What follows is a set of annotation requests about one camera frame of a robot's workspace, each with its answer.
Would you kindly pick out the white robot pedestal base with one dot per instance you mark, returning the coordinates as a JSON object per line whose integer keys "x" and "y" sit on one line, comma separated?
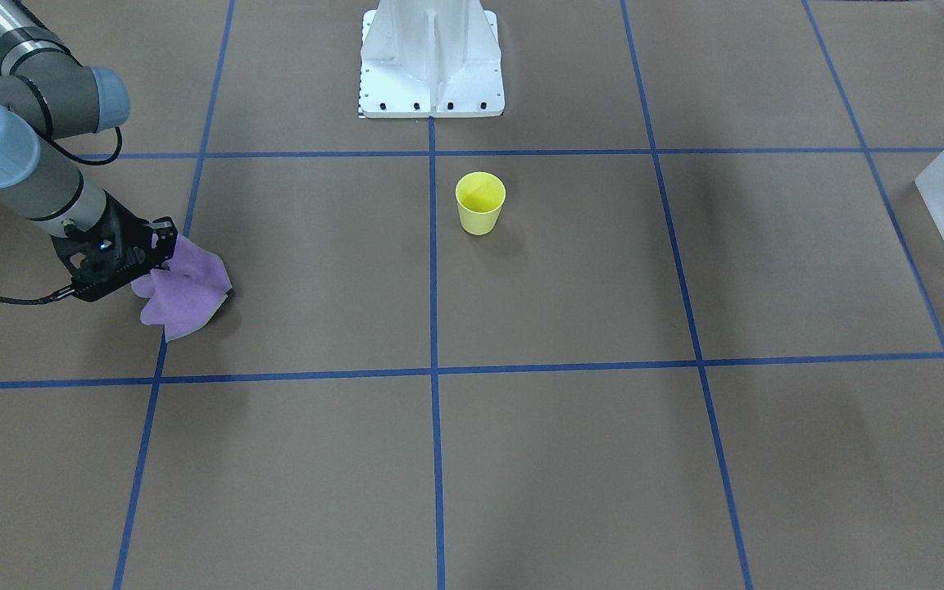
{"x": 424, "y": 59}

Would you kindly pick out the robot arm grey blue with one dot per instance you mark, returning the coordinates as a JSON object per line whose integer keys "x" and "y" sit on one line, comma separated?
{"x": 47, "y": 95}

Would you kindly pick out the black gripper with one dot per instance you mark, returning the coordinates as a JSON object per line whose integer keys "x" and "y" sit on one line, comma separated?
{"x": 129, "y": 230}

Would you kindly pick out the purple cloth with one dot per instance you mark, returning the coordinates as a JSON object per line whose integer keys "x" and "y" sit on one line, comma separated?
{"x": 184, "y": 294}

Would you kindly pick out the yellow plastic cup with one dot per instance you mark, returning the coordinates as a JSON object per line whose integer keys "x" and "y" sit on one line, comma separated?
{"x": 479, "y": 198}

